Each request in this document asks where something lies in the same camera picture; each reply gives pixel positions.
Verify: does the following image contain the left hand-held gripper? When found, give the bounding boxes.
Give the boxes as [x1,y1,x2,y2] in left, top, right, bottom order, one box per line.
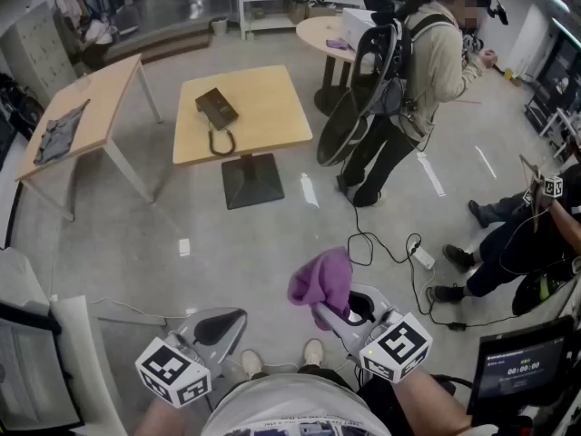
[134,305,250,409]

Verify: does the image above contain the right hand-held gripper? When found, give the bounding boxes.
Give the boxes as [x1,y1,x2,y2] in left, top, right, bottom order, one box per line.
[311,282,433,384]

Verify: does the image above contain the purple cloth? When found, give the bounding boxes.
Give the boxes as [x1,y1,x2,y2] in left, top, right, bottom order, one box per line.
[287,245,354,318]

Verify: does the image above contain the person's right forearm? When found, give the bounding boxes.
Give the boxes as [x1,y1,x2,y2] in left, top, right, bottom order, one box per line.
[389,365,474,436]

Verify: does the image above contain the person's left forearm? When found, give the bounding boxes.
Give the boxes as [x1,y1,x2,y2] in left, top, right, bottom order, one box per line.
[144,395,220,436]

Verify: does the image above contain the person's left shoe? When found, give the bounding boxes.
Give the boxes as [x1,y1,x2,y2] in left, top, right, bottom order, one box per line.
[240,349,265,380]

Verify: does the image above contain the person's shoe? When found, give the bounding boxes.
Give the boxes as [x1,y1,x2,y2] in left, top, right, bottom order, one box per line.
[240,349,265,380]
[302,338,325,369]

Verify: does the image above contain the person's right shoe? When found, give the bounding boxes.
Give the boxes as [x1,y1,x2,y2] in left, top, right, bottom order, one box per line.
[302,338,325,369]

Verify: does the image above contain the white power strip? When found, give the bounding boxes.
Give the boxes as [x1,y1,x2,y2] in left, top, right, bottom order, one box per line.
[408,238,436,271]

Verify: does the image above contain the person's white shirt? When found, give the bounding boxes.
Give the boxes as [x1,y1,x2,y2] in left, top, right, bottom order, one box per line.
[202,372,387,436]

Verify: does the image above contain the black monitor screen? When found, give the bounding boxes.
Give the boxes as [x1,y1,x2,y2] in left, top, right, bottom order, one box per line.
[466,315,576,417]

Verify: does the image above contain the grey garment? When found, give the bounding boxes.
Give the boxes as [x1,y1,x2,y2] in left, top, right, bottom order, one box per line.
[34,99,92,166]

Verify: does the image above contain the long wooden table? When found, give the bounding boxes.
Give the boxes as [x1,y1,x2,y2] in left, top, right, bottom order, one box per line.
[15,53,163,222]

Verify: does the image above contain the round wooden table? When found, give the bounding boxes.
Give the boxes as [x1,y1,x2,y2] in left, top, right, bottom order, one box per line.
[295,15,364,117]

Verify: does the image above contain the white cardboard box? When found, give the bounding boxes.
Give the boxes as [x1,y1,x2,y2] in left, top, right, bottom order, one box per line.
[340,7,380,52]

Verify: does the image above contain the brown steps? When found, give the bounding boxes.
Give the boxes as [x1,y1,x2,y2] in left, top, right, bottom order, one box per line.
[103,15,214,65]

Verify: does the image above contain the grey locker cabinet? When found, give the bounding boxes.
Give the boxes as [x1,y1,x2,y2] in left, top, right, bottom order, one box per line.
[0,0,76,104]

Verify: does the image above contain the black floor cable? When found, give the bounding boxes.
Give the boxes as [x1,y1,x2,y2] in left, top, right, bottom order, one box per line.
[347,188,468,333]

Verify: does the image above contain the dark brown cord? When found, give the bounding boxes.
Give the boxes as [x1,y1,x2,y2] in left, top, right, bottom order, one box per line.
[207,120,237,157]

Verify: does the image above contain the grey screen with black frame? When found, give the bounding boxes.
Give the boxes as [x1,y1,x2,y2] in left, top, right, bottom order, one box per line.
[0,302,86,431]

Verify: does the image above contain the square wooden pedestal table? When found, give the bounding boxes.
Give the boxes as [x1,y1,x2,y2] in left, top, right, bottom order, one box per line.
[172,64,314,212]

